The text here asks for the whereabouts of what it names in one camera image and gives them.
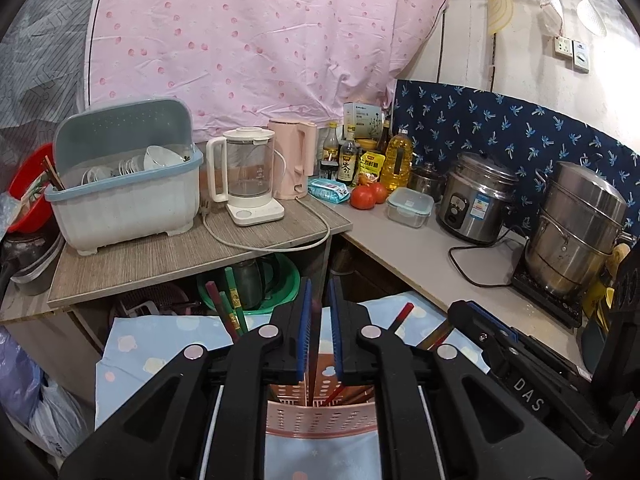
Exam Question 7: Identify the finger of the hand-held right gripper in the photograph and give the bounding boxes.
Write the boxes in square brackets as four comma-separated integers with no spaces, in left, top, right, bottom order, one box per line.
[446,299,522,374]

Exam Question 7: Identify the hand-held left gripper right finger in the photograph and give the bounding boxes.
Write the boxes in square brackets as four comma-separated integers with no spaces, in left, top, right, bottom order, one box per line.
[329,277,586,480]

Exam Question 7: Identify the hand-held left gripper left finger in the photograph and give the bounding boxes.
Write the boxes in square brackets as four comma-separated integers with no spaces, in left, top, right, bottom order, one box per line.
[60,279,313,480]

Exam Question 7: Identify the dark chopstick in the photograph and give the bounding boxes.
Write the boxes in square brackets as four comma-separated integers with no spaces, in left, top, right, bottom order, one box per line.
[308,299,324,407]

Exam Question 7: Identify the brown wooden utensil handle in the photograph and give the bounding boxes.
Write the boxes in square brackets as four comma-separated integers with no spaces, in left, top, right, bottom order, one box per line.
[417,322,457,352]

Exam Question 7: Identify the red and black chopstick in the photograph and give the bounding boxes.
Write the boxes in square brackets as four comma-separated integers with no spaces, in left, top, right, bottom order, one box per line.
[387,302,415,334]
[320,382,347,409]

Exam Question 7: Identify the pink perforated utensil holder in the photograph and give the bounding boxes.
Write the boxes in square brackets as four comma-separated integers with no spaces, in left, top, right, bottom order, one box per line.
[263,305,377,440]

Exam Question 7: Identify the green plastic basin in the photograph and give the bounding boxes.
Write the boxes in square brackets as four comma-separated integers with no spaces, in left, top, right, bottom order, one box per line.
[196,255,301,317]

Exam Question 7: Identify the blue plastic basin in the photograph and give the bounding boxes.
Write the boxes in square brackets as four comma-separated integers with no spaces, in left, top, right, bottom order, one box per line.
[580,312,603,368]

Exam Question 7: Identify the black induction cooktop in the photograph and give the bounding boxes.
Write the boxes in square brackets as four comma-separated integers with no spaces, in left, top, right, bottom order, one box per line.
[511,255,586,329]

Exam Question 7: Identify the yellow bowls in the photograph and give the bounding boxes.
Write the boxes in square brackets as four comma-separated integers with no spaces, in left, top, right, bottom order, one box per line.
[582,280,617,319]

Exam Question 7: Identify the beige kitchen counter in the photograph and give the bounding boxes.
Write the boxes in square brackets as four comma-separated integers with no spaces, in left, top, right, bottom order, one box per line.
[327,195,591,376]

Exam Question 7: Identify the steel rice cooker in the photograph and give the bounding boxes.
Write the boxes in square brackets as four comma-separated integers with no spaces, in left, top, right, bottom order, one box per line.
[436,152,520,246]

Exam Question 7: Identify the clear food container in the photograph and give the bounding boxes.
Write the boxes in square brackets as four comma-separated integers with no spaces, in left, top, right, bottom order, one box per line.
[385,187,434,229]

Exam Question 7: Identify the large steel steamer pot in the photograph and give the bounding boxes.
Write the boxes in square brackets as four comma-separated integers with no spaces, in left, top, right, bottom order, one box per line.
[525,160,639,299]

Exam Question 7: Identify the blue wet wipes packet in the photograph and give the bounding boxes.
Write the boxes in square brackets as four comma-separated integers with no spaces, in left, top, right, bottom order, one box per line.
[307,177,351,205]

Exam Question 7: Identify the small steel pot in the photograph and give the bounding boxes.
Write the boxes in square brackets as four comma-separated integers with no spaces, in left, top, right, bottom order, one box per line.
[409,162,446,204]

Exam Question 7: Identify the wooden side table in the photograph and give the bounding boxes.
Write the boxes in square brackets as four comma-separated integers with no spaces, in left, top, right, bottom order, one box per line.
[46,192,354,312]

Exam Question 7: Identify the blue polka dot blanket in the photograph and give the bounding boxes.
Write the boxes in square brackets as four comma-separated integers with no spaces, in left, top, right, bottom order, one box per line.
[94,290,493,480]

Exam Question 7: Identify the white glass electric kettle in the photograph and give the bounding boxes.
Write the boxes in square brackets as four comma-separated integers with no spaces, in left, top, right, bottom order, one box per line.
[206,127,286,228]

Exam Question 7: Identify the yellow seasoning packet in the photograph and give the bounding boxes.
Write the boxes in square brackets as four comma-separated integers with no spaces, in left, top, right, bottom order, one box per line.
[357,150,386,186]

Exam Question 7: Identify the pink electric kettle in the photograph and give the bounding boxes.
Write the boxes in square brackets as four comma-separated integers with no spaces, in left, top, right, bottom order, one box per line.
[267,117,320,200]

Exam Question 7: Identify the dark sauce bottle white label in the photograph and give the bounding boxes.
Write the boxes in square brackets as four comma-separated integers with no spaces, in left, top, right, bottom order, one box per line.
[337,122,361,186]

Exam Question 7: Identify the yellow cooking oil bottle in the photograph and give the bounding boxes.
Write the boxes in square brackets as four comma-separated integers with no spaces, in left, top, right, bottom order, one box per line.
[380,129,414,191]

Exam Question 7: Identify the small yellow-capped sauce bottle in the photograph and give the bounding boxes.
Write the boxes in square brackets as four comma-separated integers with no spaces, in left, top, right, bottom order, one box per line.
[322,121,341,177]

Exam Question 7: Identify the navy printed cloth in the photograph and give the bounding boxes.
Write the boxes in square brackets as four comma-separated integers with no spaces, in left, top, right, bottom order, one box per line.
[391,79,640,242]

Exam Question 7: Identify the grey-blue dish drainer box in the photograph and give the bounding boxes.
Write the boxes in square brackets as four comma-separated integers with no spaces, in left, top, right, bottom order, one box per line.
[44,97,205,256]

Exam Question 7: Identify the white and green carton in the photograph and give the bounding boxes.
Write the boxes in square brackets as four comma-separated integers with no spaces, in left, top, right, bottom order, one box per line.
[343,102,384,141]

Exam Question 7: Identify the white bowl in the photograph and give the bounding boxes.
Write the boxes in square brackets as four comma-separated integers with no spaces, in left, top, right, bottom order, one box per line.
[143,145,185,171]

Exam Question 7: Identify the stack of small white bowls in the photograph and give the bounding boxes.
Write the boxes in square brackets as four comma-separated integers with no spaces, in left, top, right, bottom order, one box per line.
[81,155,147,187]

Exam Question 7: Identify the white plastic bag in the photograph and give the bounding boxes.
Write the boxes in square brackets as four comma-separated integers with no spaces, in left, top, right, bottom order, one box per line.
[29,377,92,457]

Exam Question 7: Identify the dark cooking pan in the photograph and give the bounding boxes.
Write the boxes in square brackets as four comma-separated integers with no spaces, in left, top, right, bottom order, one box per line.
[0,232,67,297]

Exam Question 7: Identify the purple plastic bag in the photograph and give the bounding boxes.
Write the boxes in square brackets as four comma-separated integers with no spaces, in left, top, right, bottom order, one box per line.
[0,327,44,427]

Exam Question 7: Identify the pink dotted cloth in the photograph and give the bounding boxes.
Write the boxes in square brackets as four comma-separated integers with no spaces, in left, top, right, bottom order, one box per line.
[85,0,449,134]

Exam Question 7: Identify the red plastic basin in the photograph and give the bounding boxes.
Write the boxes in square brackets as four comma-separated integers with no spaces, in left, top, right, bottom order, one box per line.
[6,142,56,234]

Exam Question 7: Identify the white rice paddle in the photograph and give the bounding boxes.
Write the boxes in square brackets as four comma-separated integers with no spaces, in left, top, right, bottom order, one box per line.
[577,0,608,39]

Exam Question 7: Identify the grey striped cloth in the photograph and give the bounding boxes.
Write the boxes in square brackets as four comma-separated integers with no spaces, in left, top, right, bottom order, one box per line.
[0,0,112,132]

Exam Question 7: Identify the black power cord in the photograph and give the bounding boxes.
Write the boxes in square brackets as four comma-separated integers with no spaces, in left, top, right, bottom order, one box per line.
[447,229,532,289]

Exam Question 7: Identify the white kettle cord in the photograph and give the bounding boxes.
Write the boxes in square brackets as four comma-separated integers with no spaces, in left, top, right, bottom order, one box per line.
[200,195,332,252]

